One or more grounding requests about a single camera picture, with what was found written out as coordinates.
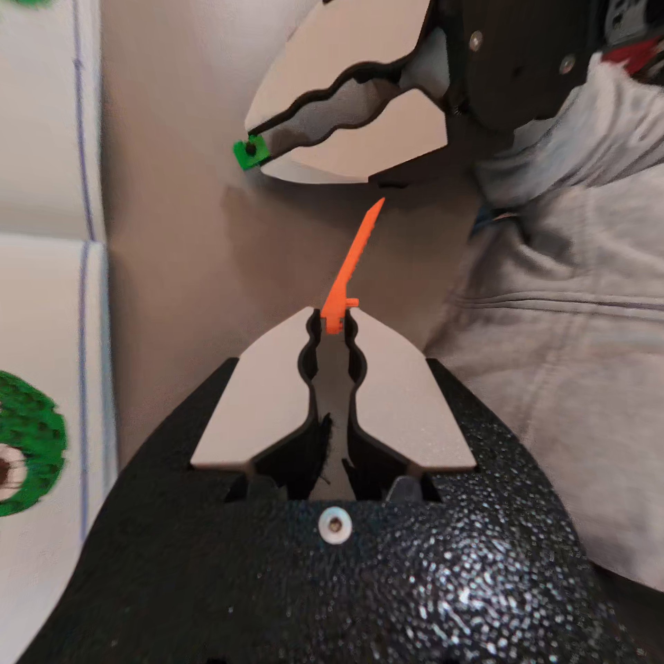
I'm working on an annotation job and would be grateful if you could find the orange lego brick separator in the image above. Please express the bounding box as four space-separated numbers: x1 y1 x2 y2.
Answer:
320 197 387 334

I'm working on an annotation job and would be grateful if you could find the lego instruction booklet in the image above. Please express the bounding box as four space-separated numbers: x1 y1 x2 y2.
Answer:
0 0 121 664

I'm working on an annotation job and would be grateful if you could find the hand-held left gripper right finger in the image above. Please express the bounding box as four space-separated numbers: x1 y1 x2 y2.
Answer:
343 308 478 502

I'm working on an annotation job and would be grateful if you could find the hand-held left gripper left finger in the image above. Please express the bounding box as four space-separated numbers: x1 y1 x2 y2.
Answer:
190 306 325 501

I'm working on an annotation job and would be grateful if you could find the green lego piece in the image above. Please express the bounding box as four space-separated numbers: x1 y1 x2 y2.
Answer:
232 134 271 172

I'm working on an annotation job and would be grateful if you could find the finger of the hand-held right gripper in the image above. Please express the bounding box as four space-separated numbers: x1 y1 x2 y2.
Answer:
261 87 449 185
245 0 448 138

